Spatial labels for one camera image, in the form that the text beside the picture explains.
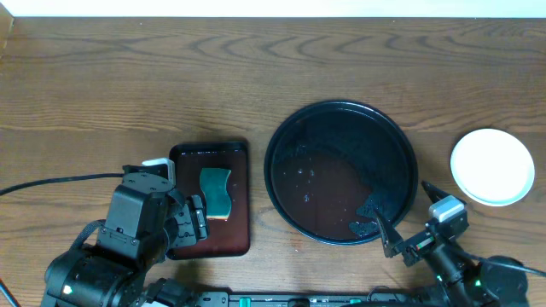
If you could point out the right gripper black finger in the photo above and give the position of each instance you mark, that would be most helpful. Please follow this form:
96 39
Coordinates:
390 238
434 193

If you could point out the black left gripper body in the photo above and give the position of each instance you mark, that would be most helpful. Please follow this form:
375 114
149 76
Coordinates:
190 223

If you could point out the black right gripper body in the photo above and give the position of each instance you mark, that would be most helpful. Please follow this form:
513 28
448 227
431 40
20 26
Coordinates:
418 244

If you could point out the green sponge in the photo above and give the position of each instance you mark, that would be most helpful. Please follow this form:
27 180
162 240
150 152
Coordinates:
213 185

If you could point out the mint plate with red streak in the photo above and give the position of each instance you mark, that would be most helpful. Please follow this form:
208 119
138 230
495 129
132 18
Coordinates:
492 167

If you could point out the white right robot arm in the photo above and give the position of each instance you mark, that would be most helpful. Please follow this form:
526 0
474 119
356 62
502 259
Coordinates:
462 279

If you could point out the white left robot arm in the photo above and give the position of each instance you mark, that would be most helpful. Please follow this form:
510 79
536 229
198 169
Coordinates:
83 276

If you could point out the round black tray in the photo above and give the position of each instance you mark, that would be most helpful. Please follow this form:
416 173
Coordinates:
330 166

